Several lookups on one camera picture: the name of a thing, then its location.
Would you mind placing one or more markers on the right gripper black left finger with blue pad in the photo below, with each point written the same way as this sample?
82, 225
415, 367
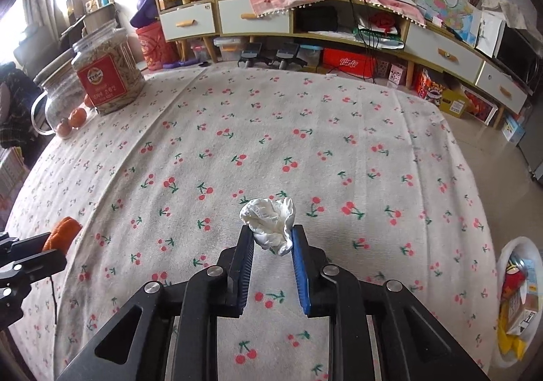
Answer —
170, 331

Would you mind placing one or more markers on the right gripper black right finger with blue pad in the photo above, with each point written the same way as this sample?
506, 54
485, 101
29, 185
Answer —
376, 331

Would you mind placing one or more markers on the white tissue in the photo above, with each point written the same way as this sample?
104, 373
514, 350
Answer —
271, 222

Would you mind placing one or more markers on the white plastic trash bucket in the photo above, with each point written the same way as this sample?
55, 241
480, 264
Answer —
523, 310

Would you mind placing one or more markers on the orange peel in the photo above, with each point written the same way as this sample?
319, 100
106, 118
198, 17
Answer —
62, 235

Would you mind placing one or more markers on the yellow snack bag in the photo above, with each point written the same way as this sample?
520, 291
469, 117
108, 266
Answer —
509, 343

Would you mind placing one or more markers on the cherry print tablecloth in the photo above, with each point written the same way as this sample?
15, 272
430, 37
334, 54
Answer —
376, 175

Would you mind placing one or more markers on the red metal can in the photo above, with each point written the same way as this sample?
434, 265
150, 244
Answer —
514, 277

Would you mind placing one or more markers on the small orange fruit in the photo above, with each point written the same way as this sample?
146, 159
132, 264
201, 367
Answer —
77, 118

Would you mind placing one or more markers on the glass pitcher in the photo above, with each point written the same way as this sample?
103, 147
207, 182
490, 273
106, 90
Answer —
62, 94

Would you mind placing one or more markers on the clear jar red label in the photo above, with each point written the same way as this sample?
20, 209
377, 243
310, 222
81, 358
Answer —
106, 68

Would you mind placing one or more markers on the yellow cardboard box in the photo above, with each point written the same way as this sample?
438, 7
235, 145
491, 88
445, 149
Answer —
431, 86

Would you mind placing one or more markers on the red flat box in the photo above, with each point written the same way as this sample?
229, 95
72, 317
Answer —
352, 63

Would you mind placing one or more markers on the black microwave oven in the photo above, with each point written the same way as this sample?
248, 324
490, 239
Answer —
520, 58

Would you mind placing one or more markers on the colourful map poster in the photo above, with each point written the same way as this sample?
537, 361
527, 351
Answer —
458, 15

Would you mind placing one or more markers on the long wooden tv cabinet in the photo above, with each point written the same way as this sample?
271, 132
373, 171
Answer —
367, 27

